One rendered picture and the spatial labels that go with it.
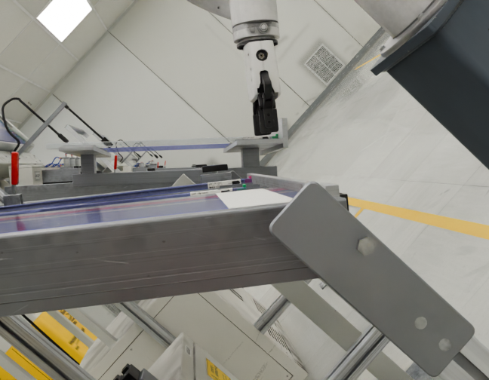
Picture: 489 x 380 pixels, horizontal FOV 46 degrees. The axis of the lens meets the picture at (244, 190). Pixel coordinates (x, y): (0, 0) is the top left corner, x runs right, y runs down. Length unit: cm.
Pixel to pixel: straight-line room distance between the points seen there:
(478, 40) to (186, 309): 129
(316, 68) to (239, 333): 714
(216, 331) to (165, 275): 153
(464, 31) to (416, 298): 66
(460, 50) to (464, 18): 6
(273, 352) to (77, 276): 159
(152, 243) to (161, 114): 814
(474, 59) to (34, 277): 78
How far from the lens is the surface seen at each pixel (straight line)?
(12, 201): 115
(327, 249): 42
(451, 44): 102
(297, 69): 880
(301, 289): 143
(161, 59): 868
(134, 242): 45
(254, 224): 45
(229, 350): 200
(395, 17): 106
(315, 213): 42
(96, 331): 201
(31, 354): 125
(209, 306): 196
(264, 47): 103
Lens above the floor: 83
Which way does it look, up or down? 6 degrees down
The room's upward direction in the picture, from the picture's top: 48 degrees counter-clockwise
